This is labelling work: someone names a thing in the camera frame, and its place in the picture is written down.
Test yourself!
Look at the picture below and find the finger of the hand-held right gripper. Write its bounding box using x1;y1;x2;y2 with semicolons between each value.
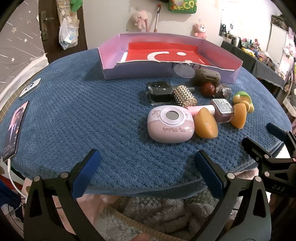
242;137;275;167
266;123;296;160

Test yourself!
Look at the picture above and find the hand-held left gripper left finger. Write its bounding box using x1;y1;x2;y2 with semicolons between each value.
23;149;107;241

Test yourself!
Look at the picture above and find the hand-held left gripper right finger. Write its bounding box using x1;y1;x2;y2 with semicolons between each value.
194;150;272;241

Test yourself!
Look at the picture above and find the orange jelly-shaped toy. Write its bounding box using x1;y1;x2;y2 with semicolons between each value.
231;103;247;129
193;108;219;139

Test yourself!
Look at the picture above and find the green cartoon toy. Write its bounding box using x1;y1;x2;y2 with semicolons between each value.
232;91;255;114

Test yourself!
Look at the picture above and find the purple nail polish bottle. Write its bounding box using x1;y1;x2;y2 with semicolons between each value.
185;98;235;123

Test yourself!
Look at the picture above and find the pink oval case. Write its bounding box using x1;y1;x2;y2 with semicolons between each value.
147;105;195;144

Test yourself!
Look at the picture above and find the dark red ball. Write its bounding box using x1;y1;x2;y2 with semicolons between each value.
200;82;216;96

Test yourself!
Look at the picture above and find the gold studded cylinder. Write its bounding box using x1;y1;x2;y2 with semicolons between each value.
173;85;198;107

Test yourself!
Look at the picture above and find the taupe eyeshadow case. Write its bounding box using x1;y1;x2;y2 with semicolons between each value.
193;69;221;87

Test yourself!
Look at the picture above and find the black nail polish bottle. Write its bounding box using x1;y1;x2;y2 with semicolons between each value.
146;81;179;106

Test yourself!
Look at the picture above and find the clear round dish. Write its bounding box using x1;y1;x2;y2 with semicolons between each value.
171;63;196;87

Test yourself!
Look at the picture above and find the purple cardboard box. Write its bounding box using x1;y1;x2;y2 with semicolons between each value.
97;32;244;85

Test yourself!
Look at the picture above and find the pink cloth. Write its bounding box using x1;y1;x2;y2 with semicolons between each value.
53;193;121;241

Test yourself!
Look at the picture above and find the blue textured mat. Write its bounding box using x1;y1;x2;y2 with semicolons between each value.
0;47;293;197

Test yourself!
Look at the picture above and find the grey fluffy blanket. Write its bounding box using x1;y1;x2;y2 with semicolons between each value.
95;190;208;241

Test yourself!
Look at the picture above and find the black draped table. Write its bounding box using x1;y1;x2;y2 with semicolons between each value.
221;40;286;90

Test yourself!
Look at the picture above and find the white board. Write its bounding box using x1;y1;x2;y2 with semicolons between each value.
269;23;289;73

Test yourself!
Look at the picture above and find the black smartphone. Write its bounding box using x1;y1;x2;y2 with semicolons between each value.
1;101;30;160

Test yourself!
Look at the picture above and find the row of small figurines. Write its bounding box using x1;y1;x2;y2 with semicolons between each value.
221;22;278;70

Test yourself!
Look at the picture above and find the white square device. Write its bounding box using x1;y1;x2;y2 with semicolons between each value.
19;78;42;100

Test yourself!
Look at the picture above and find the grid cutting mat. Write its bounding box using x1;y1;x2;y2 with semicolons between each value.
0;91;26;123

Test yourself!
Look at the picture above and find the dark camouflage bag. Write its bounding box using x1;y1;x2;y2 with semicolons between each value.
271;15;289;30

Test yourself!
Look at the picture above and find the pink plush toy with hat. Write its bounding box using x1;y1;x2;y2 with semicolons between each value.
194;23;207;39

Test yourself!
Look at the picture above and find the dark wooden door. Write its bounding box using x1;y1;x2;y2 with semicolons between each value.
38;0;88;64

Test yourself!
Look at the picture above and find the red paper sheet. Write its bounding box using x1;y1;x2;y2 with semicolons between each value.
121;42;218;67

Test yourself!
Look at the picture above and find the clear plastic bag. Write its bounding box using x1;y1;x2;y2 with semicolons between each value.
58;17;79;50

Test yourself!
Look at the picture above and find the grey starry sheet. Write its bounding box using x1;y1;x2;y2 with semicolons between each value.
0;0;50;84

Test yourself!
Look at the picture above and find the green printed bag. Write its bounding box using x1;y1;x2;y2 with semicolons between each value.
168;0;197;14

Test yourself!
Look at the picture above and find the white charging cable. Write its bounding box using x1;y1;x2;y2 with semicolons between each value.
7;159;28;197

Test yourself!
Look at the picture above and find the metal door handle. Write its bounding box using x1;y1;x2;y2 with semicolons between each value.
40;11;55;41

